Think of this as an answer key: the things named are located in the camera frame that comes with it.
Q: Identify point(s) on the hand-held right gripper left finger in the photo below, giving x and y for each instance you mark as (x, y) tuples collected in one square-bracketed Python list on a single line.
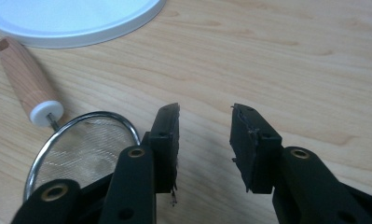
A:
[(163, 146)]

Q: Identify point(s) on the white round plate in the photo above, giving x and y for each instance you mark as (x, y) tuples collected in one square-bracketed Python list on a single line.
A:
[(71, 18)]

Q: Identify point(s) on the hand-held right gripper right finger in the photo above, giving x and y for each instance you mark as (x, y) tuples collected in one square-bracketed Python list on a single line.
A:
[(255, 149)]

